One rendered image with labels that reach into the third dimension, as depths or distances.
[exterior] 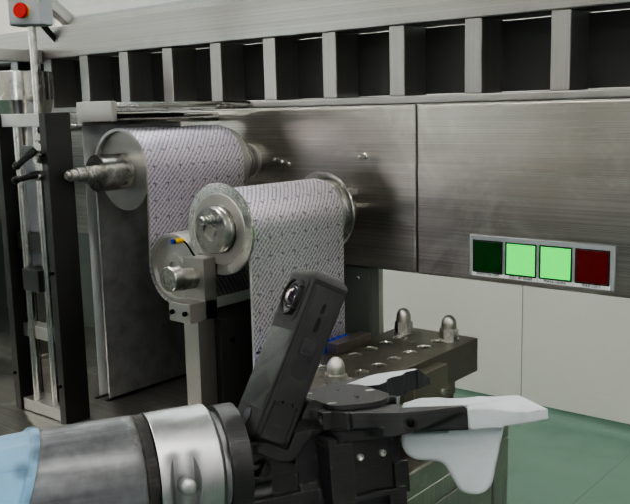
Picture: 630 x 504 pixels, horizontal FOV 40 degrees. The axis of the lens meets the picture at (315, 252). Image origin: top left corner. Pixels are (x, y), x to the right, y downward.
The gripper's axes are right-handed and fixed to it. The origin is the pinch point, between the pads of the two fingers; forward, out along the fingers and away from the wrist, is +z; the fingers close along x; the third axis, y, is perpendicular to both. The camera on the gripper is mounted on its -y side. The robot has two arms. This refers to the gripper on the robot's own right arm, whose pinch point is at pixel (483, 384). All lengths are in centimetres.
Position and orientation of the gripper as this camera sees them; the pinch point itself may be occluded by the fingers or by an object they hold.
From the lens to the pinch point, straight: 63.9
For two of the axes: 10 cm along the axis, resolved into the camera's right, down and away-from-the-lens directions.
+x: 3.9, 0.0, -9.2
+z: 9.2, -0.8, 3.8
